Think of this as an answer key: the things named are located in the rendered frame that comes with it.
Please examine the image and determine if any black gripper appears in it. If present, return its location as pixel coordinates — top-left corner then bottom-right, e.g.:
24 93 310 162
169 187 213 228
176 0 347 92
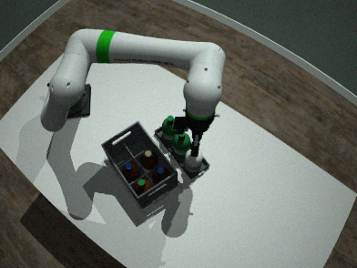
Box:
188 124 209 157

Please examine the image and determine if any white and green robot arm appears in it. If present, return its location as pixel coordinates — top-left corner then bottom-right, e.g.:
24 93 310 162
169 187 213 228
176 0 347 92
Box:
40 29 226 134

